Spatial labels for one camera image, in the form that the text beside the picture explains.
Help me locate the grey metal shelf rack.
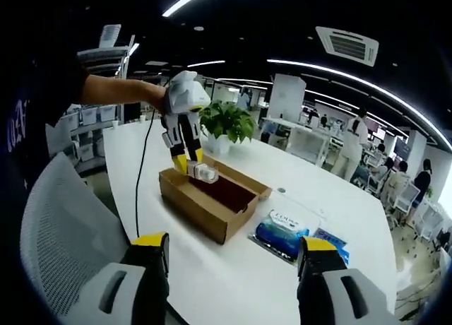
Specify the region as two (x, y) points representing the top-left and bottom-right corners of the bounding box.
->
(76, 24), (137, 172)

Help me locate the blue plastic packet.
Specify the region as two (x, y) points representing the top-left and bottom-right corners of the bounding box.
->
(312, 227), (350, 266)

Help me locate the white spray bottle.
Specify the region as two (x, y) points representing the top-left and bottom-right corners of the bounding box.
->
(186, 160), (220, 184)

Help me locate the potted green plant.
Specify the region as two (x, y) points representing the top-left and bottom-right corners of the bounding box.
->
(199, 100), (256, 155)

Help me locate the straight ceiling light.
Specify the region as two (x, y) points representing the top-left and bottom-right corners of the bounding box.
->
(162, 0), (216, 18)

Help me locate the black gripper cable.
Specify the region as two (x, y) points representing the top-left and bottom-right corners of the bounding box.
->
(134, 107), (157, 237)

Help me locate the soft blue white wipes pack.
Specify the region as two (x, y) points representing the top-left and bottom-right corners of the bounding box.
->
(249, 208), (311, 264)

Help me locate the long curved ceiling light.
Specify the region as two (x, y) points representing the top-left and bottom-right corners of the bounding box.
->
(267, 59), (452, 151)

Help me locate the person's dark shirt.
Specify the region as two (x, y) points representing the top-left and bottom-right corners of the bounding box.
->
(0, 45), (91, 213)

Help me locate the grey mesh office chair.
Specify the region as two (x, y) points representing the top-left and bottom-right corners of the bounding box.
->
(20, 151), (142, 319)

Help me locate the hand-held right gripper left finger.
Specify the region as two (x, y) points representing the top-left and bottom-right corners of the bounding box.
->
(61, 232), (170, 325)

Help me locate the brown cardboard shoe box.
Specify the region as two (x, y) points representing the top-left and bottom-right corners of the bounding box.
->
(158, 154), (273, 245)

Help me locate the ceiling air conditioner vent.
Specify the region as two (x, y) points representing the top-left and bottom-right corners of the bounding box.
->
(315, 26), (380, 67)

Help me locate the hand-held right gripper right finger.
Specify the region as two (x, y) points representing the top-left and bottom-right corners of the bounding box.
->
(296, 235), (400, 325)

